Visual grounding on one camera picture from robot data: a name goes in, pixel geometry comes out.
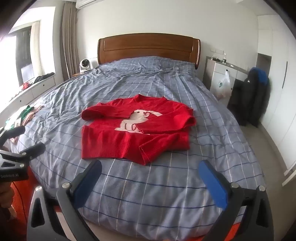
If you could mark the white plastic bag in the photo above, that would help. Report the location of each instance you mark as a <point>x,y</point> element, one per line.
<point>223,87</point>

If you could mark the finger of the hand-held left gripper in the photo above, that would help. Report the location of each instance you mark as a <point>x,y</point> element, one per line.
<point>34,148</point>
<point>13,132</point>

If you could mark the black jacket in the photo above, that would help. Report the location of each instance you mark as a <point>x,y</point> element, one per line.
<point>245,99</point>

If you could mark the wooden nightstand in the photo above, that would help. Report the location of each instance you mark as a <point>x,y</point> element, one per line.
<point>78,74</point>

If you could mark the green garment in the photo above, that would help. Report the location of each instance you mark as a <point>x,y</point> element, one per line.
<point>25,111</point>

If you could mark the white wall socket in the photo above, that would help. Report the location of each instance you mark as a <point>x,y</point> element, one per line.
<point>216,50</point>

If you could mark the white air conditioner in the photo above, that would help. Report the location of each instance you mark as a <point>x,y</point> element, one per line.
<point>85,2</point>

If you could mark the white dresser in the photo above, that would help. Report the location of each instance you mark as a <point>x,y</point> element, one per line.
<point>217,74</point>

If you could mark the white wardrobe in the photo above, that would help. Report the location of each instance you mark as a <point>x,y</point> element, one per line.
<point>277,104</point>

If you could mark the blue garment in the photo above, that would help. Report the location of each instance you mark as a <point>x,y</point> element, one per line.
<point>262,76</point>

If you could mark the small red cloth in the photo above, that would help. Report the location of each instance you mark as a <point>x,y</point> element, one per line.
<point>26,86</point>

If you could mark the red sweater with white animal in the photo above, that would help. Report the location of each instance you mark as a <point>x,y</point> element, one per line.
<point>108,143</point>

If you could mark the window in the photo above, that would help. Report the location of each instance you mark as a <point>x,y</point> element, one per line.
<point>23,51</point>

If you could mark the wooden headboard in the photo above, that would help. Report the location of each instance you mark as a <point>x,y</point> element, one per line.
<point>148,46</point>

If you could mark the white round fan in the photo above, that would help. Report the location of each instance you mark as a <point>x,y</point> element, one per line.
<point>84,63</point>

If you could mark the bed with grey checked duvet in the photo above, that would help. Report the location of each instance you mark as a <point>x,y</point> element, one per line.
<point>150,197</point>

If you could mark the white window bench cabinet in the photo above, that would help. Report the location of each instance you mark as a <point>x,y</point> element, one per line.
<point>39,89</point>

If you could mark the pink garment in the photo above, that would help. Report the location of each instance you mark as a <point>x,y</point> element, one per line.
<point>33,114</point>

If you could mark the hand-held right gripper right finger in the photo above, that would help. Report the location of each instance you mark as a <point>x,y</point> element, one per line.
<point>215,183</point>

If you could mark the beige curtain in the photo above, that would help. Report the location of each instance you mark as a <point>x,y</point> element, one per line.
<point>69,46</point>

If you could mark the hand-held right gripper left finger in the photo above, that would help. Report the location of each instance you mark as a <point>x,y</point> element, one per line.
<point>85,185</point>

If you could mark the clear bottle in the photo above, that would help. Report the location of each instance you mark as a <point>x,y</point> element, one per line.
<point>224,59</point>

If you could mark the person's left hand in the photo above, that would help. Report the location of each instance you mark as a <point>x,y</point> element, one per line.
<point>4,197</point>

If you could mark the orange bed sheet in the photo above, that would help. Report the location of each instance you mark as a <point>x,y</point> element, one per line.
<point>20,220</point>

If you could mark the dark clothes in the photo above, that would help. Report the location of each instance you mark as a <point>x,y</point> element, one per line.
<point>42,78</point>

